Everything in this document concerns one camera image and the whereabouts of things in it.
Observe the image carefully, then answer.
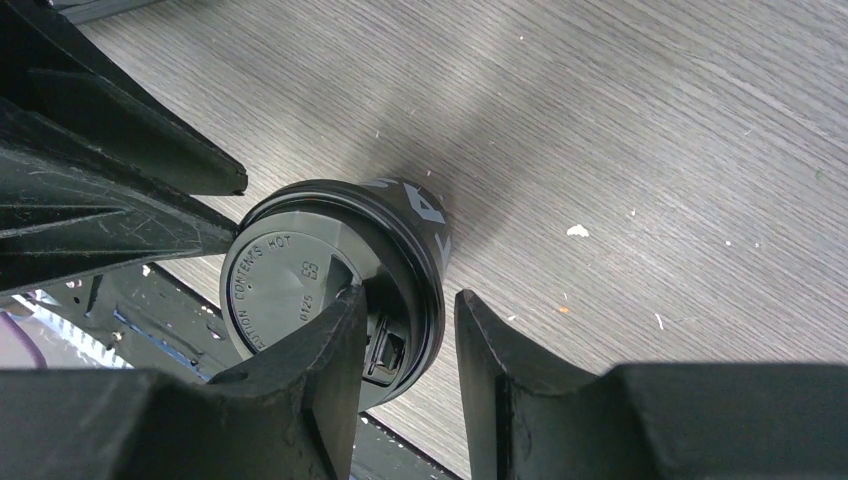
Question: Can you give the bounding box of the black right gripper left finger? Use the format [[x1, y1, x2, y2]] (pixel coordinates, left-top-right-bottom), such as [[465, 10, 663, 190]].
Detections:
[[1, 286, 367, 479]]

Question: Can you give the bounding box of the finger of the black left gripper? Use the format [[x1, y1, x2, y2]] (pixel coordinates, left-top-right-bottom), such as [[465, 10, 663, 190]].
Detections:
[[1, 100, 237, 295], [1, 1, 248, 196]]

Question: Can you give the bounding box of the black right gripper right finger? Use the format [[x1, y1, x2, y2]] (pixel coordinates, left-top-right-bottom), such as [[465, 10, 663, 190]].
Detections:
[[455, 290, 847, 479]]

